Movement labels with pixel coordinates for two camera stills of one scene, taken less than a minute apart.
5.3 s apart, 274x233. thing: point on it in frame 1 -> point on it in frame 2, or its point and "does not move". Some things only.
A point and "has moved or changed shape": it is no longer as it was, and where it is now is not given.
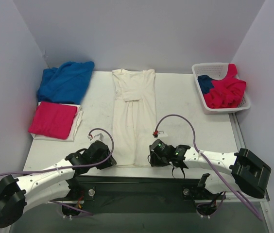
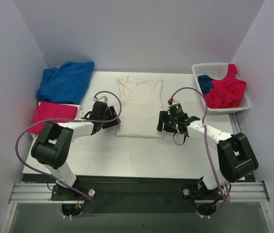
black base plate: x=115 y=194 does not move
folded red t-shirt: x=53 y=120 does not move
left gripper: x=108 y=162 -> x=112 y=116
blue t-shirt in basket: x=205 y=82 does not move
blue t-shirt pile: x=65 y=84 does not move
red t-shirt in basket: x=227 y=92 does not move
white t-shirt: x=134 y=115 has moved or changed shape
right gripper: x=153 y=158 -> x=164 y=122
